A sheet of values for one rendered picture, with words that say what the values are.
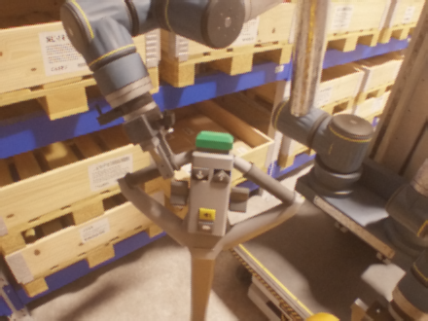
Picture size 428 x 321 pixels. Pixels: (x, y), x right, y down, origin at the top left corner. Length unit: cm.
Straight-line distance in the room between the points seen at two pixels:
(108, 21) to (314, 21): 88
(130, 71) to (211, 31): 18
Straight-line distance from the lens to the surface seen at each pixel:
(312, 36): 138
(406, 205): 102
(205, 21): 60
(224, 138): 68
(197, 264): 86
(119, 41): 67
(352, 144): 149
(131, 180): 75
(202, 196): 72
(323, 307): 176
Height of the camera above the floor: 179
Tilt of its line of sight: 36 degrees down
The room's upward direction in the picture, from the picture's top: 5 degrees clockwise
